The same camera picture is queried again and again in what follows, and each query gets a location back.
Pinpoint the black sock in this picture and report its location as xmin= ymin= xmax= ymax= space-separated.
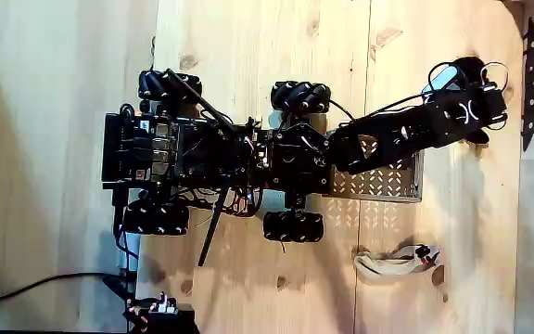
xmin=451 ymin=55 xmax=491 ymax=146

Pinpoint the grey white sock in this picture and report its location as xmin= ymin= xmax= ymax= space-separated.
xmin=352 ymin=243 xmax=441 ymax=279

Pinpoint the black mecanum wheel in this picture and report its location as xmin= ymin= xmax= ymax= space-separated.
xmin=121 ymin=199 xmax=190 ymax=237
xmin=137 ymin=69 xmax=203 ymax=104
xmin=270 ymin=81 xmax=333 ymax=115
xmin=261 ymin=211 xmax=325 ymax=245

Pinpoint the black antenna rod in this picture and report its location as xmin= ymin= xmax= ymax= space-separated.
xmin=196 ymin=187 xmax=229 ymax=269
xmin=162 ymin=68 xmax=238 ymax=136

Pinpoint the black mobile base chassis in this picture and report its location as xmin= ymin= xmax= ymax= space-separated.
xmin=101 ymin=102 xmax=333 ymax=220

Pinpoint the black oval camera box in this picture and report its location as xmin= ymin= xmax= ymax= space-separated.
xmin=421 ymin=64 xmax=464 ymax=95

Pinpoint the black camera cable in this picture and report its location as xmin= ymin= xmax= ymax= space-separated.
xmin=329 ymin=59 xmax=512 ymax=132

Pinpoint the thin black cable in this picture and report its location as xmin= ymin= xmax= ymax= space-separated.
xmin=111 ymin=203 xmax=141 ymax=279

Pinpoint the thick black power cable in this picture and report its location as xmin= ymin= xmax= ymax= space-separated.
xmin=0 ymin=271 xmax=138 ymax=303

